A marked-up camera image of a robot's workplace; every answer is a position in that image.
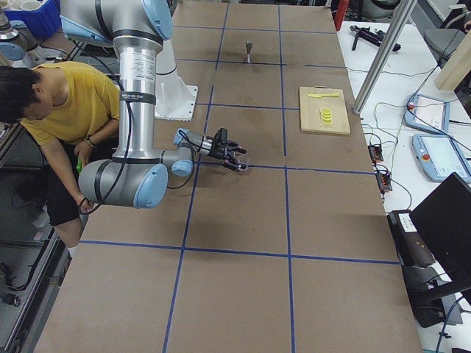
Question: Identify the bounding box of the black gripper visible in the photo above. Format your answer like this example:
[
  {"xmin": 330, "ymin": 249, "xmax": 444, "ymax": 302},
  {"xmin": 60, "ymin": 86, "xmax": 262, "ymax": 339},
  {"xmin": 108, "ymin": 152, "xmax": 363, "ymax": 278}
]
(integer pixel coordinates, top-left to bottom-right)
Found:
[{"xmin": 210, "ymin": 128, "xmax": 247, "ymax": 172}]

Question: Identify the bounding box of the steel jigger measuring cup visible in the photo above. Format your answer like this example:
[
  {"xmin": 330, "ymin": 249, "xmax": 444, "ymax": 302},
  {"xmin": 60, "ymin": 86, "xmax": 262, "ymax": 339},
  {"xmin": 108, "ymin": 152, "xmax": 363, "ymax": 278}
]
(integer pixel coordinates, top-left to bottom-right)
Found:
[{"xmin": 245, "ymin": 41, "xmax": 253, "ymax": 63}]

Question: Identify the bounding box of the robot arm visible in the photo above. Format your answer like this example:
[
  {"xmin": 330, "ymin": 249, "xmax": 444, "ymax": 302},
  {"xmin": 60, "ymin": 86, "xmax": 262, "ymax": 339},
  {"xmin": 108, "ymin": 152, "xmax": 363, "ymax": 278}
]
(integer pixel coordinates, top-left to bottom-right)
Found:
[
  {"xmin": 1, "ymin": 10, "xmax": 38, "ymax": 68},
  {"xmin": 60, "ymin": 1, "xmax": 248, "ymax": 208}
]

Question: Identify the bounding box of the wooden cutting board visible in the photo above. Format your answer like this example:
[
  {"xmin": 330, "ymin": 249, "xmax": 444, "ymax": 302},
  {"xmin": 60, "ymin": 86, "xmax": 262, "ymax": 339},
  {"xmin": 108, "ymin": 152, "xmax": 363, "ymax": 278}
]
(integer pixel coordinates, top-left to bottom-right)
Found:
[{"xmin": 299, "ymin": 87, "xmax": 350, "ymax": 135}]

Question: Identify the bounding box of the front lemon slice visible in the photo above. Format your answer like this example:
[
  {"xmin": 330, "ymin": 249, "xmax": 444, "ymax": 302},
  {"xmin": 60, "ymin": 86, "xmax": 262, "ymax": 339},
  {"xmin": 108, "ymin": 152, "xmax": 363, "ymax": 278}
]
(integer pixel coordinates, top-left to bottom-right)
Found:
[{"xmin": 321, "ymin": 118, "xmax": 333, "ymax": 126}]

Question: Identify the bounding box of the yellow plastic knife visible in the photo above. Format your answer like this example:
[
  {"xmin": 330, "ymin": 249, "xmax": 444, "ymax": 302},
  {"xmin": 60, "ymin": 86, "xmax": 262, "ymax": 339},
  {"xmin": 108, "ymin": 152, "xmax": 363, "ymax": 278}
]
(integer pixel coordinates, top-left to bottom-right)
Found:
[{"xmin": 307, "ymin": 93, "xmax": 340, "ymax": 99}]

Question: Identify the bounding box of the person in yellow shirt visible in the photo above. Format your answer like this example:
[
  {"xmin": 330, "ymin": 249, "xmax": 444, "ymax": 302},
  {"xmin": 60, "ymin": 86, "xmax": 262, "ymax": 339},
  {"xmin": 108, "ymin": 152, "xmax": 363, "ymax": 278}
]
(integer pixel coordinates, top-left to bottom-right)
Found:
[{"xmin": 1, "ymin": 61, "xmax": 120, "ymax": 256}]

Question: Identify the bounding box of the far teach pendant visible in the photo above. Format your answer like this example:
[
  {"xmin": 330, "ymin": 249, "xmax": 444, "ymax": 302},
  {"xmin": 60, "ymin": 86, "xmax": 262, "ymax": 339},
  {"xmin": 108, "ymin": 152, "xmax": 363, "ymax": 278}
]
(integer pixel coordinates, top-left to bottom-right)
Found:
[{"xmin": 404, "ymin": 93, "xmax": 450, "ymax": 134}]

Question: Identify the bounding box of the teach pendant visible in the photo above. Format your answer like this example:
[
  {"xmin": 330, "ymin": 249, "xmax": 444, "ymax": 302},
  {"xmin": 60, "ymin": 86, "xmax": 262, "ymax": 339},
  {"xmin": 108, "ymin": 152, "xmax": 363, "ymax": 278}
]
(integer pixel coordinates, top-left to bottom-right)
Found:
[
  {"xmin": 404, "ymin": 93, "xmax": 450, "ymax": 134},
  {"xmin": 411, "ymin": 134, "xmax": 470, "ymax": 183}
]

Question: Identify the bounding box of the black box device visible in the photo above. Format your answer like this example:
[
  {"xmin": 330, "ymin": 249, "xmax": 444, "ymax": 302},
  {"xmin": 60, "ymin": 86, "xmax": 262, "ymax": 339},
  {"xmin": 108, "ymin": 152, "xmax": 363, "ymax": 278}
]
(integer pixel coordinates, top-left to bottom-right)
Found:
[{"xmin": 387, "ymin": 210, "xmax": 435, "ymax": 268}]

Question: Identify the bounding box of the near teach pendant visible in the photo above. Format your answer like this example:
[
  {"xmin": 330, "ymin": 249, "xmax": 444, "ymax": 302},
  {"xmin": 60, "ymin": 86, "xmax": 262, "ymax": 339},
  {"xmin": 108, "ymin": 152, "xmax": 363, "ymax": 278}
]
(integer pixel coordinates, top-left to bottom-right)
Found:
[{"xmin": 411, "ymin": 134, "xmax": 470, "ymax": 183}]

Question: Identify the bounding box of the black monitor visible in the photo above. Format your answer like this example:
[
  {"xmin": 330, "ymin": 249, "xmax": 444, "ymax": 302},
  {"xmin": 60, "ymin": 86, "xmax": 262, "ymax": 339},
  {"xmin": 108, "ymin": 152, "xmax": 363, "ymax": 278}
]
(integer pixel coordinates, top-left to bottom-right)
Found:
[{"xmin": 403, "ymin": 172, "xmax": 470, "ymax": 328}]

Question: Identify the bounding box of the blue storage bin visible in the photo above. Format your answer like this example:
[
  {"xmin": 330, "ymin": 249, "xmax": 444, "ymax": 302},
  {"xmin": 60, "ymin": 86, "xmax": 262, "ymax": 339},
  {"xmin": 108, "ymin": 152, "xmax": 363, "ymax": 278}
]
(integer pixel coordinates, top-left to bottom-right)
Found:
[{"xmin": 4, "ymin": 1, "xmax": 61, "ymax": 38}]

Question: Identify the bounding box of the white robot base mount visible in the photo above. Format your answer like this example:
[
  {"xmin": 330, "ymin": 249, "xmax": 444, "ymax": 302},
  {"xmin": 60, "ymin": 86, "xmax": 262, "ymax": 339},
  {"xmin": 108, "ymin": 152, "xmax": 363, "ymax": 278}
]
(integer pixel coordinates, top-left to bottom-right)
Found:
[{"xmin": 155, "ymin": 40, "xmax": 198, "ymax": 121}]

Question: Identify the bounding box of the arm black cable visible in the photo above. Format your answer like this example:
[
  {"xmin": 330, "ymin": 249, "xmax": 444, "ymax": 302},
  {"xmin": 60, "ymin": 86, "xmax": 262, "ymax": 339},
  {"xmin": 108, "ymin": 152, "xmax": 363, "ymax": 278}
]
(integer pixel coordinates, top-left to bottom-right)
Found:
[{"xmin": 79, "ymin": 54, "xmax": 207, "ymax": 215}]

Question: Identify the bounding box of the black handled tool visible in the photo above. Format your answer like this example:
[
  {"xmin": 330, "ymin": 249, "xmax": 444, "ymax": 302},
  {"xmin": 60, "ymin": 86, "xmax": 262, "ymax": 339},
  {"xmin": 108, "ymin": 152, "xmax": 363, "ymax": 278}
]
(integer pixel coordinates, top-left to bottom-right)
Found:
[{"xmin": 350, "ymin": 25, "xmax": 386, "ymax": 51}]

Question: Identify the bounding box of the aluminium frame post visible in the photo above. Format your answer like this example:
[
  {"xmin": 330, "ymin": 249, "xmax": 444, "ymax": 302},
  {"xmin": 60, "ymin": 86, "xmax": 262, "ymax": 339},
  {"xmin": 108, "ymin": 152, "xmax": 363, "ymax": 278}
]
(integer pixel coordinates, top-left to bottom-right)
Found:
[{"xmin": 353, "ymin": 0, "xmax": 417, "ymax": 115}]

